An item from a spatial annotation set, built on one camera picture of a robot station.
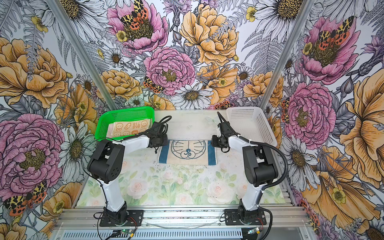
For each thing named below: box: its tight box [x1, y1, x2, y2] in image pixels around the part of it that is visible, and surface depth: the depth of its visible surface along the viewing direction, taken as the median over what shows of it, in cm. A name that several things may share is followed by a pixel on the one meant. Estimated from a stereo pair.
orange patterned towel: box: [106, 119, 152, 138], surface depth 110 cm
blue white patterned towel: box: [158, 139, 217, 166], surface depth 98 cm
